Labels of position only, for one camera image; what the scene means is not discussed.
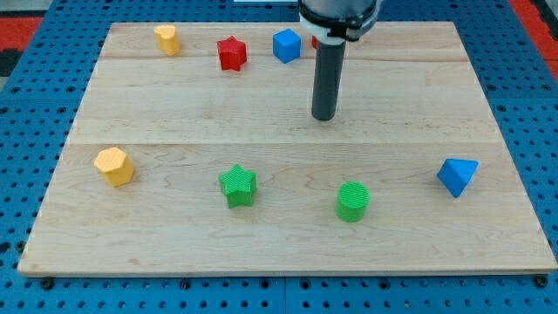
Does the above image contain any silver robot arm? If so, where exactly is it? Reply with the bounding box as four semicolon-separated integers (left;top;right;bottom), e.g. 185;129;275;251
298;0;384;45

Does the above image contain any green star block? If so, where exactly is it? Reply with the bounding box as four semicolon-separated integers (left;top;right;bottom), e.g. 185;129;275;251
218;164;257;208

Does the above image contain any light wooden board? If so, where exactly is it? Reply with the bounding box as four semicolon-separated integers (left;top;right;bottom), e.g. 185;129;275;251
18;22;557;277

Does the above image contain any green cylinder block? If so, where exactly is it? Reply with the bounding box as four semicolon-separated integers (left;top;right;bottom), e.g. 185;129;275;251
335;181;370;222

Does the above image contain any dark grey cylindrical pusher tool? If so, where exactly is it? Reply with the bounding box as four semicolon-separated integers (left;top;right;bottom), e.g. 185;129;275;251
311;42;345;121

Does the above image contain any red star block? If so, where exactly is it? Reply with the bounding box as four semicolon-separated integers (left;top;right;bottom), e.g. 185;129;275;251
216;36;248;72

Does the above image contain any blue cube block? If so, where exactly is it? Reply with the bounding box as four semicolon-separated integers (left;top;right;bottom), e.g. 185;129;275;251
272;29;302;64

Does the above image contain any yellow hexagon block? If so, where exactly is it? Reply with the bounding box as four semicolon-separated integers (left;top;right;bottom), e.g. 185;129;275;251
94;147;134;188

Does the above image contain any blue triangle block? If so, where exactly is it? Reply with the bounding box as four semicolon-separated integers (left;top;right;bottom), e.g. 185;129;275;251
437;159;479;198

